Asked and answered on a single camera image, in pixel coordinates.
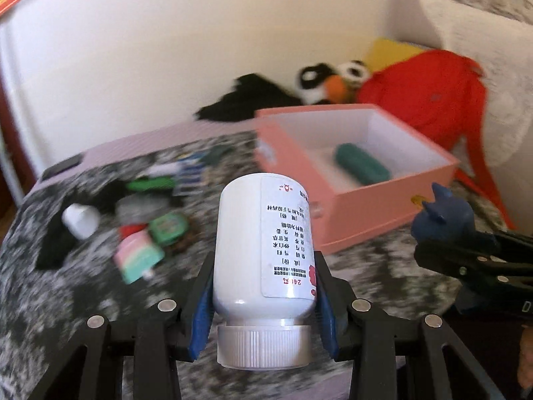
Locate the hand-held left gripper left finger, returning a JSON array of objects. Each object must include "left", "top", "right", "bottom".
[{"left": 29, "top": 252, "right": 219, "bottom": 400}]

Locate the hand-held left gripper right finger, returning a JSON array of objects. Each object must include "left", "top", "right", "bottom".
[{"left": 312, "top": 252, "right": 504, "bottom": 400}]

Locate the pink storage box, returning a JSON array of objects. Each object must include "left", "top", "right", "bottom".
[{"left": 254, "top": 104, "right": 459, "bottom": 255}]

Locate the green rounded tin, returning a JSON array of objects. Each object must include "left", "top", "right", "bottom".
[{"left": 149, "top": 212, "right": 189, "bottom": 245}]

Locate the white tube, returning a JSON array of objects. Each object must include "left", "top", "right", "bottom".
[{"left": 147, "top": 164, "right": 181, "bottom": 178}]

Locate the black phone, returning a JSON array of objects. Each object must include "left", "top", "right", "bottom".
[{"left": 43, "top": 155, "right": 83, "bottom": 181}]

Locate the speckled grey blanket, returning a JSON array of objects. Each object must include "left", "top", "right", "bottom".
[{"left": 0, "top": 131, "right": 513, "bottom": 400}]

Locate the small red item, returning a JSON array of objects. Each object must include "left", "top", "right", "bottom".
[{"left": 120, "top": 223, "right": 149, "bottom": 239}]

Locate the round silver tin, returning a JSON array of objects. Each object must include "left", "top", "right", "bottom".
[{"left": 116, "top": 195, "right": 172, "bottom": 226}]

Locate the white medicine bottle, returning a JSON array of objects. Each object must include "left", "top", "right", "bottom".
[{"left": 213, "top": 173, "right": 319, "bottom": 369}]

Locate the pink and green box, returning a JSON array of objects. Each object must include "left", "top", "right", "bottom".
[{"left": 113, "top": 231, "right": 164, "bottom": 285}]

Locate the small black cloth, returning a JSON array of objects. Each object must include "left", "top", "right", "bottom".
[{"left": 35, "top": 179, "right": 128, "bottom": 271}]

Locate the dark blue toy figure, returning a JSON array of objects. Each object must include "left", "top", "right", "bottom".
[{"left": 411, "top": 182, "right": 477, "bottom": 255}]

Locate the black garment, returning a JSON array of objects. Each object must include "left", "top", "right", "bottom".
[{"left": 196, "top": 74, "right": 302, "bottom": 123}]

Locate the white quilted blanket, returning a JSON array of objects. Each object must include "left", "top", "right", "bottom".
[{"left": 416, "top": 0, "right": 533, "bottom": 230}]

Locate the green plastic item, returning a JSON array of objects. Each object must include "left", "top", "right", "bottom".
[{"left": 126, "top": 176, "right": 176, "bottom": 194}]

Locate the red backpack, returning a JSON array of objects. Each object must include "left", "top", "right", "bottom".
[{"left": 356, "top": 49, "right": 515, "bottom": 230}]

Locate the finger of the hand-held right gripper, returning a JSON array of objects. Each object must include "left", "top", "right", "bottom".
[
  {"left": 414, "top": 230, "right": 533, "bottom": 296},
  {"left": 452, "top": 283, "right": 533, "bottom": 321}
]

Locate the teal glasses case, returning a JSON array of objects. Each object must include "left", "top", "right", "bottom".
[{"left": 335, "top": 143, "right": 392, "bottom": 185}]

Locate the brown fuzzy item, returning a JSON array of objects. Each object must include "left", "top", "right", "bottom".
[{"left": 166, "top": 229, "right": 201, "bottom": 256}]

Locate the lilac striped bed sheet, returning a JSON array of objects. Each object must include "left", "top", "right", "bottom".
[{"left": 42, "top": 119, "right": 261, "bottom": 180}]

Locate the yellow pillow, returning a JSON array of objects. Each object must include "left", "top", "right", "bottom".
[{"left": 364, "top": 37, "right": 429, "bottom": 71}]

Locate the panda plush toy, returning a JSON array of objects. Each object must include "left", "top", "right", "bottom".
[{"left": 296, "top": 59, "right": 373, "bottom": 105}]

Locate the white light bulb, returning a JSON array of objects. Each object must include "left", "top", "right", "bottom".
[{"left": 62, "top": 203, "right": 101, "bottom": 240}]

